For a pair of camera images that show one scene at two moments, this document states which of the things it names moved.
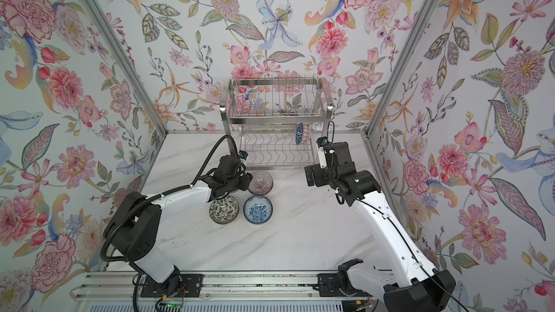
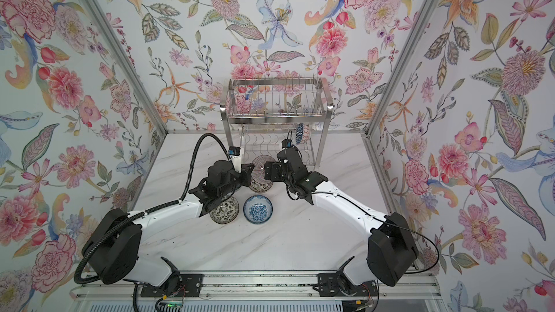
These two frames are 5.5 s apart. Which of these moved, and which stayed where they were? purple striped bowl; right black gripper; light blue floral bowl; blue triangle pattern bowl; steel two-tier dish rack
Moved: right black gripper; purple striped bowl
Stayed: steel two-tier dish rack; light blue floral bowl; blue triangle pattern bowl
